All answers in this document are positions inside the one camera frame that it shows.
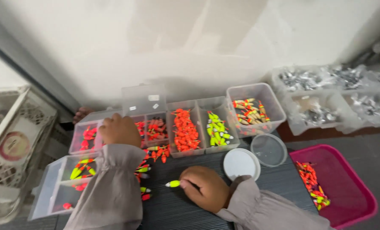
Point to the person's left hand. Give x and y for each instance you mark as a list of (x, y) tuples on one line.
[(121, 131)]

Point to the person's right hand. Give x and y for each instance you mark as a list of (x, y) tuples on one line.
[(209, 190)]

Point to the person's left fingers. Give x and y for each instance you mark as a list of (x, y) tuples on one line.
[(110, 118)]

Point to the yellow-green fishing float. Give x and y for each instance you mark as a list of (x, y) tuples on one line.
[(173, 183)]

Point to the group of red floats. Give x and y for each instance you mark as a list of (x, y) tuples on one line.
[(88, 137)]

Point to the clear compartment box with lid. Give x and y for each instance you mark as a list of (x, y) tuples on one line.
[(145, 105)]

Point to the group of red-brown floats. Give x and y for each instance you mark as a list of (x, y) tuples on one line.
[(156, 129)]

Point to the group of yellow-red floats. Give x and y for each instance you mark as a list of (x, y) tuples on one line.
[(81, 167)]

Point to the pile of orange-tipped floats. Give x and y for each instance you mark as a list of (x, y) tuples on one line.
[(159, 152)]

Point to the heap of orange floats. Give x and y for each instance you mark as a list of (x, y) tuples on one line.
[(185, 131)]

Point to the clear flat box, open lid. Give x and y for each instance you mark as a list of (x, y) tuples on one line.
[(54, 188)]

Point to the clear two-compartment plastic box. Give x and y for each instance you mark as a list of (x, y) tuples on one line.
[(202, 105)]

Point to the white plastic crates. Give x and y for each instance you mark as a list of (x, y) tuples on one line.
[(14, 150)]

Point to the heap of yellow-green floats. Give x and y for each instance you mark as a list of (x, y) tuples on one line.
[(217, 131)]

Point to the white round lid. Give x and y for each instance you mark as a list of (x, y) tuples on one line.
[(241, 163)]

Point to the heap of wooden-bodied floats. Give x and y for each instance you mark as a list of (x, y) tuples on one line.
[(250, 113)]

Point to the clear square plastic tub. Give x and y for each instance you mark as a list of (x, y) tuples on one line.
[(260, 92)]

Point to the round clear plastic container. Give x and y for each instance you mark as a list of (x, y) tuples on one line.
[(269, 150)]

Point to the heap of mixed floats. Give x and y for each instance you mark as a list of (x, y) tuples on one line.
[(311, 183)]

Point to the clear bins of metal sinkers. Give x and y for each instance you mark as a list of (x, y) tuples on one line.
[(330, 95)]

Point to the pink plastic tray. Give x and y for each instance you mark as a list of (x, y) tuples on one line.
[(346, 185)]

